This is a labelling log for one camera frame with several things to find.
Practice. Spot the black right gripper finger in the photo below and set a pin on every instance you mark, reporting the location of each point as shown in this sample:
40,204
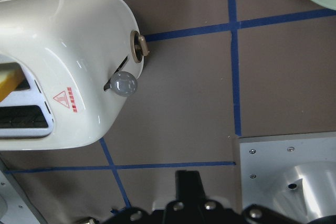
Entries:
189,186

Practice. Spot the white toaster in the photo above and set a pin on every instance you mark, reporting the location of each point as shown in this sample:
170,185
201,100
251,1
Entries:
68,51

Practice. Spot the toast slice in toaster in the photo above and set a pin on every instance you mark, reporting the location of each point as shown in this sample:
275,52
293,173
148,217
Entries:
11,77

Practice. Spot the grey toaster lever knob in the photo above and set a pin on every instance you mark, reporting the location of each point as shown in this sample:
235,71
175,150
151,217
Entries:
123,83

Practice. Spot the brown toaster dial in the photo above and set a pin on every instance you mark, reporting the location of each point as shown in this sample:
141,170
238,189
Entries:
139,47

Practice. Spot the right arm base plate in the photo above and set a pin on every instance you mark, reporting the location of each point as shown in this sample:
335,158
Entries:
293,175

